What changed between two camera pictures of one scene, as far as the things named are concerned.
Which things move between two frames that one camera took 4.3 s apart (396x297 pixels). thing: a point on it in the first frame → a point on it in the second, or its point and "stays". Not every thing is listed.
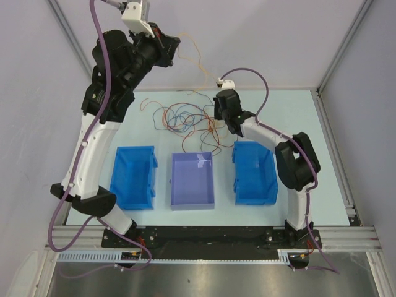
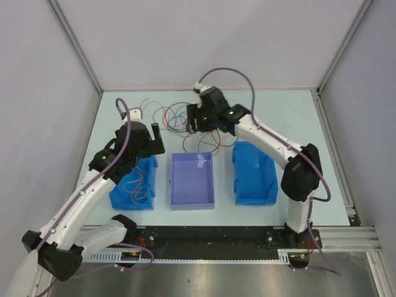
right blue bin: x=254 y=175 stays
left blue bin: x=132 y=178 stays
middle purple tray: x=192 y=181 stays
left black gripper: x=164 y=45 → x=154 y=146
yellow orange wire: x=199 y=64 → x=132 y=196
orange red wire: x=148 y=103 stays
